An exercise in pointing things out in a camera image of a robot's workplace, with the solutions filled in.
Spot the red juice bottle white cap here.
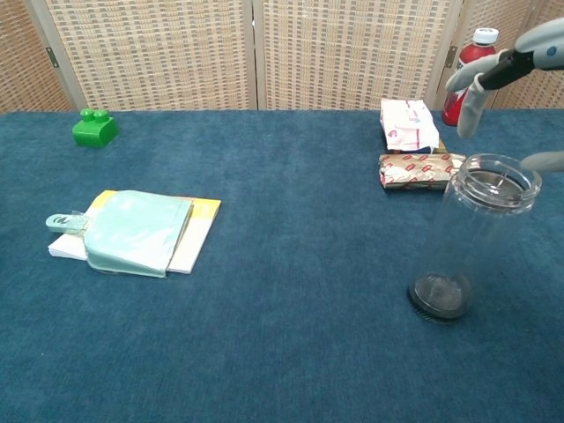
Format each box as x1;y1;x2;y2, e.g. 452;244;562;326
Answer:
442;26;501;128

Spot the mint green spout pouch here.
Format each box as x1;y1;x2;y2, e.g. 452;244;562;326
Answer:
45;189;195;279

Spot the woven folding screen panel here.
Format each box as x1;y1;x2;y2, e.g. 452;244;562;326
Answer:
0;0;75;115
434;0;544;110
24;0;259;112
252;0;464;111
492;0;564;110

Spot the gold red snack packet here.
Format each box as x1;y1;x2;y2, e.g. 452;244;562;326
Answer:
377;152;467;192

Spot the blue carpet table cover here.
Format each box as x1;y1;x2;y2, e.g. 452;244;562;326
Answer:
0;108;564;423

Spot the green toy building block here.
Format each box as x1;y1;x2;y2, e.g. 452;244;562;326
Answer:
71;108;120;148

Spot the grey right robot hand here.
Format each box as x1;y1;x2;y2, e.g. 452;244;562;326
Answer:
444;16;564;174

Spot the clear plastic jar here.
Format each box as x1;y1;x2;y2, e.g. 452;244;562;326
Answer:
407;152;543;327

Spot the white red tissue pack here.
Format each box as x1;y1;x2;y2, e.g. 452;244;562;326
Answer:
379;98;442;153

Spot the yellow and white book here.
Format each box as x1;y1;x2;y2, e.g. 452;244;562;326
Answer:
47;189;222;275

